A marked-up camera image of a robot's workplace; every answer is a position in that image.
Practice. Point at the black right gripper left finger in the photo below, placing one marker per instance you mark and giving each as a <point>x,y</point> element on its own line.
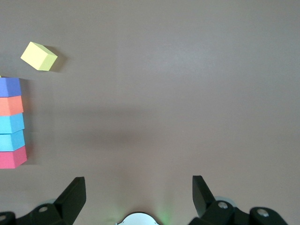
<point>70,201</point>

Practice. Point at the blue foam cube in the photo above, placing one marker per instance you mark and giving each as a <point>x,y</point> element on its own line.
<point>10,141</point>
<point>10,123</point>

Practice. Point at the brown table mat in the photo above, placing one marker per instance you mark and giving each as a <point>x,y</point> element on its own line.
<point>164,82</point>

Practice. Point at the red foam cube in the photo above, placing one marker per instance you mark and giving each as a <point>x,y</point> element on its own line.
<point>10,158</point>

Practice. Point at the orange foam cube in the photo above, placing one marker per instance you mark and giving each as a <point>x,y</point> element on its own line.
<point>10,105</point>

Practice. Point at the purple foam cube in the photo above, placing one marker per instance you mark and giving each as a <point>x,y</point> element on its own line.
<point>9,86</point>

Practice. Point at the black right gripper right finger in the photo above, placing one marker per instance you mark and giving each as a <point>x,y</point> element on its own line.
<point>204,201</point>

